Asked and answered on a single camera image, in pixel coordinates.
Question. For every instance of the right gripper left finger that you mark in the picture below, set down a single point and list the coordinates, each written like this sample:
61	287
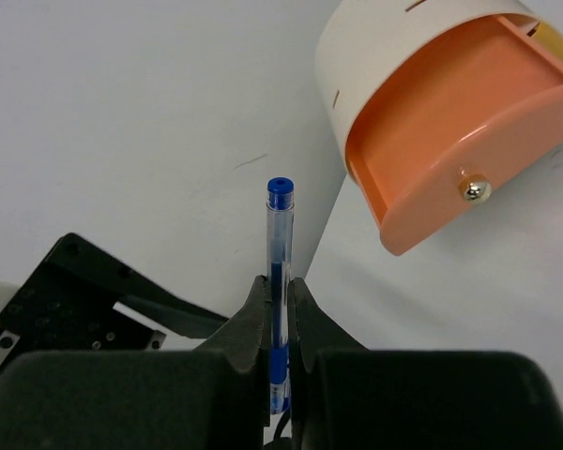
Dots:
212	397

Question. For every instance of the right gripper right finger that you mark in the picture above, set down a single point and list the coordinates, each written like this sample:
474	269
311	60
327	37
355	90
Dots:
345	396

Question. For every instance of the blue pen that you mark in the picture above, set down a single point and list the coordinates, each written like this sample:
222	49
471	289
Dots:
280	204

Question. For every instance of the cream drawer cabinet shell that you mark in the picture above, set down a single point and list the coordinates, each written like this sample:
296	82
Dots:
365	41

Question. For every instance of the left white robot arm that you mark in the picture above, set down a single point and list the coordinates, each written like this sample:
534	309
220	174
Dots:
81	298

